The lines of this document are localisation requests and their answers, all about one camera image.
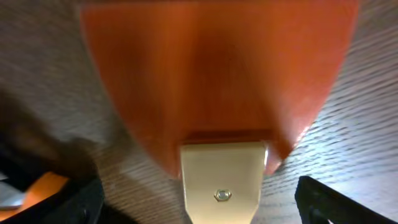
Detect orange black long-nose pliers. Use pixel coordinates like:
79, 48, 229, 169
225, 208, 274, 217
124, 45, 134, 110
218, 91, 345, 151
1, 155, 70, 223

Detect orange scraper wooden handle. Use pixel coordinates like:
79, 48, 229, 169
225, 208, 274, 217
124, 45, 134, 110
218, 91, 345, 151
80, 0, 360, 224

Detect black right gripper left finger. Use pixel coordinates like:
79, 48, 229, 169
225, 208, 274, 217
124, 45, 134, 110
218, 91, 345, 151
1, 176, 104, 224

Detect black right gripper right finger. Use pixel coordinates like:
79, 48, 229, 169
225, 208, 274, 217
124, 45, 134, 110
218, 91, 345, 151
295, 176, 397, 224

